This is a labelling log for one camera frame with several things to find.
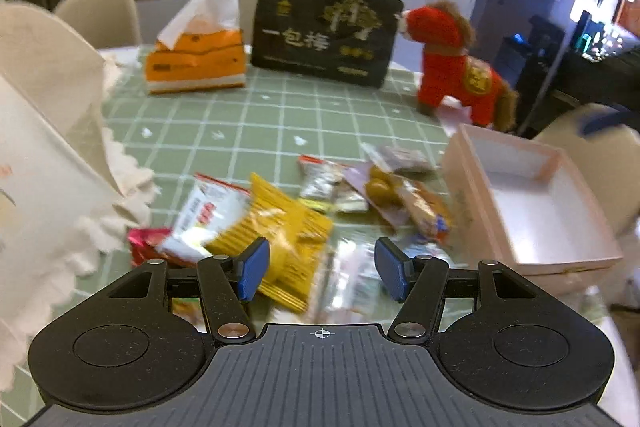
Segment white red snack packet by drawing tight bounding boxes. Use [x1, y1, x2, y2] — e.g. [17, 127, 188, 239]
[157, 173, 250, 265]

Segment yellow snack packet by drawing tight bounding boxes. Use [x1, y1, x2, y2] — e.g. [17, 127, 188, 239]
[205, 173, 333, 313]

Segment red glossy snack packet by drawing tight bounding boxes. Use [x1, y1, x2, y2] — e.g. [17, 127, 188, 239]
[127, 228, 171, 267]

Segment bread snack packet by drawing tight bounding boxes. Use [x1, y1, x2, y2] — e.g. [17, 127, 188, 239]
[395, 178, 452, 244]

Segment green olives packet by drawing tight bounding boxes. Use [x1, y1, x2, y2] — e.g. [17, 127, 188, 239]
[344, 162, 410, 229]

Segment pink open box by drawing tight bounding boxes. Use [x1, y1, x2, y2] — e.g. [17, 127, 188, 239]
[440, 124, 623, 277]

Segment small candy packet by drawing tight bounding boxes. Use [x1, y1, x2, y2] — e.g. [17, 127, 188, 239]
[298, 155, 346, 202]

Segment green checked tablecloth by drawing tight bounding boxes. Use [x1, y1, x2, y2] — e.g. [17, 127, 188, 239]
[103, 49, 468, 228]

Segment cream canvas bag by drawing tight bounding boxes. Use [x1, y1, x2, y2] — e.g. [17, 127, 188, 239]
[1, 1, 155, 391]

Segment red plush horse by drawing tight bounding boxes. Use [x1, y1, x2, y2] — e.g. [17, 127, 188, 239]
[398, 0, 518, 132]

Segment beige chair right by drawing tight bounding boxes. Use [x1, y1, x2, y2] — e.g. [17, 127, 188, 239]
[534, 104, 639, 234]

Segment beige chair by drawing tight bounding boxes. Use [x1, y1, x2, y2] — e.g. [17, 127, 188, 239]
[53, 0, 142, 49]
[534, 104, 639, 234]

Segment orange tissue pack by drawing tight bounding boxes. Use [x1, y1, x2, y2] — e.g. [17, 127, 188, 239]
[144, 0, 246, 94]

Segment black printed snack box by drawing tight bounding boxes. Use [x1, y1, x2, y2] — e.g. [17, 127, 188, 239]
[252, 0, 404, 89]

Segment beige chair far left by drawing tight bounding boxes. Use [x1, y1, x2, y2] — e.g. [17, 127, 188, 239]
[53, 0, 142, 49]

